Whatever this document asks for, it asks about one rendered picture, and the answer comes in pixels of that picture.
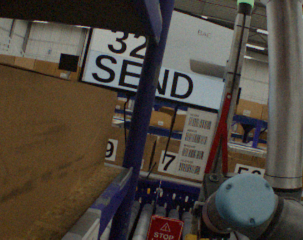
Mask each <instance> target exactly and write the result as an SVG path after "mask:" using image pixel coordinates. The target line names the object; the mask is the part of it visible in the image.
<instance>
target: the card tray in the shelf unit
mask: <svg viewBox="0 0 303 240"><path fill-rule="evenodd" d="M116 97H117V92H114V91H110V90H107V89H103V88H101V87H97V86H93V85H90V84H86V83H83V82H77V81H74V80H70V79H66V78H63V77H58V76H54V75H52V74H48V73H44V72H40V71H37V70H32V69H29V68H25V67H21V66H16V65H13V64H9V63H6V62H2V61H0V240H13V239H14V238H15V237H16V236H18V235H19V234H20V233H22V232H23V231H24V230H25V229H27V228H28V227H29V226H31V225H32V224H33V223H34V222H36V221H37V220H38V219H39V218H41V216H43V215H44V214H46V213H47V212H48V211H49V210H51V209H52V208H53V207H55V206H56V205H57V204H59V202H61V201H62V200H63V199H64V198H65V197H67V196H68V195H70V194H71V193H72V192H73V191H74V190H75V189H77V188H79V187H80V186H81V185H82V184H83V183H84V182H86V181H87V180H89V179H90V178H91V177H92V176H93V175H94V174H96V173H97V172H98V171H99V170H100V169H102V168H103V167H104V163H105V157H106V152H107V148H108V141H109V138H110V132H111V125H112V122H113V116H114V111H115V106H116Z"/></svg>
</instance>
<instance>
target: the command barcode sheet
mask: <svg viewBox="0 0 303 240"><path fill-rule="evenodd" d="M219 119H220V118H219V117H217V114H213V113H212V112H207V111H201V110H198V109H191V108H188V111H187V116H186V120H185V126H184V130H183V136H182V141H181V145H180V148H179V151H178V157H177V163H176V166H175V172H174V175H177V176H182V177H186V178H192V179H197V180H200V181H203V175H204V170H205V166H206V164H207V160H208V155H209V151H210V146H211V142H212V136H213V131H214V127H215V122H216V123H218V122H219Z"/></svg>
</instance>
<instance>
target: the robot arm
mask: <svg viewBox="0 0 303 240"><path fill-rule="evenodd" d="M260 1H261V3H262V4H265V5H266V6H267V7H266V11H267V32H268V38H267V39H268V49H269V53H268V59H269V68H268V70H269V102H268V119H267V152H266V161H265V177H264V178H263V177H260V176H258V175H256V174H252V173H242V174H238V175H236V176H233V177H232V178H230V179H228V180H226V181H225V182H223V179H222V175H221V174H214V173H211V174H205V175H204V178H203V187H204V196H205V204H204V205H201V206H199V207H198V208H195V209H193V213H192V216H195V219H197V220H198V231H197V239H201V238H204V239H212V238H214V239H222V238H223V239H230V233H231V232H235V231H237V232H239V233H242V234H243V235H245V236H246V237H249V238H250V239H253V240H303V205H302V204H301V203H300V199H301V195H302V173H303V12H302V4H303V0H260ZM199 234H200V237H198V235H199Z"/></svg>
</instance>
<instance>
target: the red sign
mask: <svg viewBox="0 0 303 240"><path fill-rule="evenodd" d="M184 222H185V221H182V220H181V221H179V220H176V219H171V218H168V217H163V216H157V215H154V214H151V220H150V225H149V228H148V234H147V237H146V240H180V238H181V235H182V231H183V225H184Z"/></svg>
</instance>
